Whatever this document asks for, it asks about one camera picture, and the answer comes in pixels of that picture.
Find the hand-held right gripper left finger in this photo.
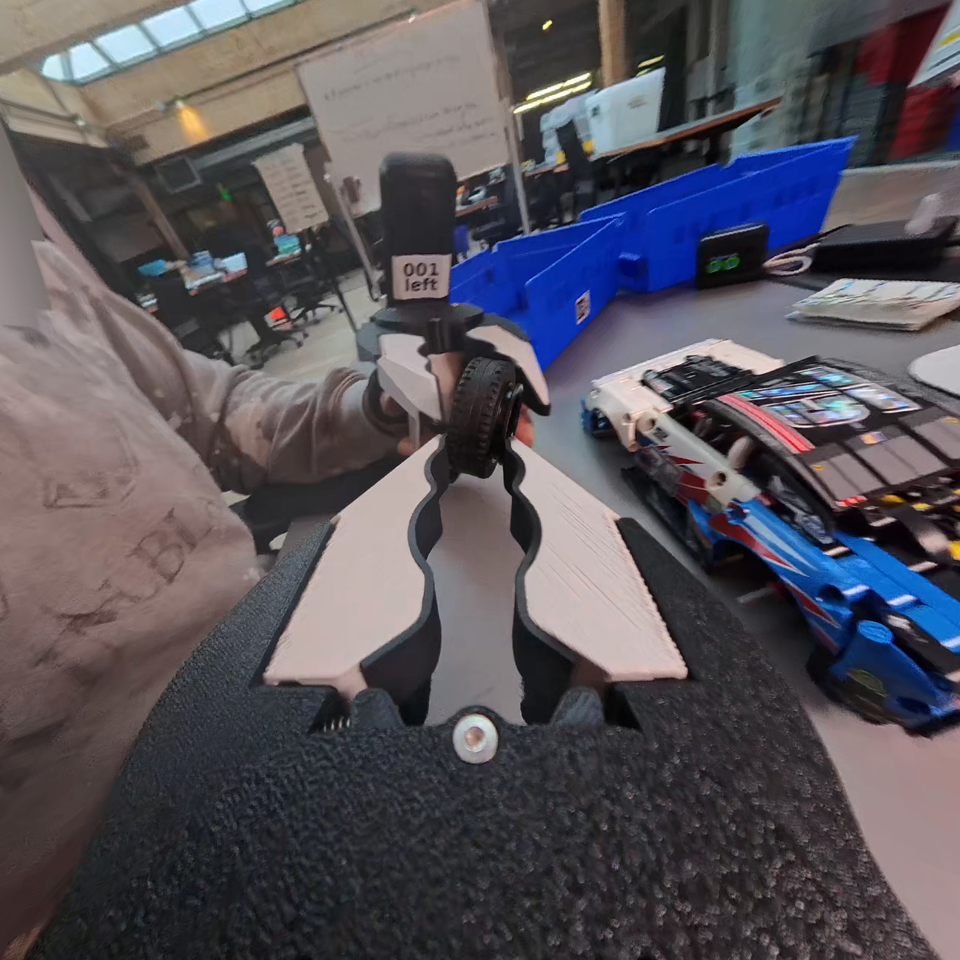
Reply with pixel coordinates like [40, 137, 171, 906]
[262, 437, 445, 689]

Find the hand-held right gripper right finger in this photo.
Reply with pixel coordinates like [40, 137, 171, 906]
[510, 441, 690, 685]

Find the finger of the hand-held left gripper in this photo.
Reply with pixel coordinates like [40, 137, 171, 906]
[375, 334, 447, 425]
[468, 322, 552, 417]

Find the black toy car tire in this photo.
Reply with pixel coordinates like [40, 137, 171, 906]
[444, 357, 525, 481]

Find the person's left forearm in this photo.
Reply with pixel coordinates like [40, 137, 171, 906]
[172, 348, 391, 496]

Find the person's left hand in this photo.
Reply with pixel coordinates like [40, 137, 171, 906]
[378, 393, 438, 457]

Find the blue plastic bin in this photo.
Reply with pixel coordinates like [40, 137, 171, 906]
[450, 213, 627, 372]
[581, 136, 858, 295]

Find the whiteboard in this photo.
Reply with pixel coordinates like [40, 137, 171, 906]
[296, 3, 519, 219]

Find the paper chart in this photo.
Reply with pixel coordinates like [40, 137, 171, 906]
[251, 144, 331, 235]

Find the black office chair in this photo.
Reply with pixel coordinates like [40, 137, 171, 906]
[558, 123, 595, 220]

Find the toy brick race car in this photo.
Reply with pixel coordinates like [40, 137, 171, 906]
[581, 339, 960, 736]

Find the black device with green lights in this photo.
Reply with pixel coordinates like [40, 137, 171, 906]
[695, 222, 771, 291]

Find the white box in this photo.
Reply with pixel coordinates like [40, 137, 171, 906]
[585, 67, 667, 155]

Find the person's grey patterned sweatshirt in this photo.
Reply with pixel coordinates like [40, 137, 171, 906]
[0, 187, 264, 939]

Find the wood-edged background table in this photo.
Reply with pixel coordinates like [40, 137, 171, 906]
[592, 97, 781, 162]

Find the glass skylight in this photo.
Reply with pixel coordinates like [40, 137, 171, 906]
[41, 0, 301, 84]

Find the folded sticker sheet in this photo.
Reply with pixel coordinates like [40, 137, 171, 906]
[786, 279, 960, 333]

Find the black power adapter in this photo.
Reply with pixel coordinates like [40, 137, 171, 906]
[811, 216, 960, 275]

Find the white book stand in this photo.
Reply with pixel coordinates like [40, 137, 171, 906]
[906, 345, 960, 393]

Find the white cable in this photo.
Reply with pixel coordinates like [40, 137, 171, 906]
[763, 241, 822, 277]

